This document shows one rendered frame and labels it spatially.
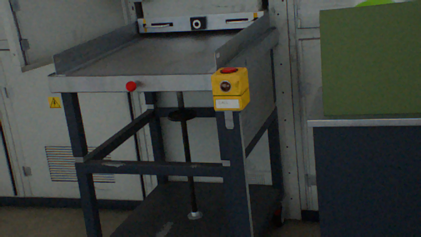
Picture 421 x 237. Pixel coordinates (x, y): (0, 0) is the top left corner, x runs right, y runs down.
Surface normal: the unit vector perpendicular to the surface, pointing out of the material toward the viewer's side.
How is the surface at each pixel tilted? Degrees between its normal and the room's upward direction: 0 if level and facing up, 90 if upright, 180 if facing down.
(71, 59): 90
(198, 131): 90
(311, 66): 90
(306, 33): 90
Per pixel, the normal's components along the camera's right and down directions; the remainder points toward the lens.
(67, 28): 0.86, 0.07
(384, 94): -0.24, 0.33
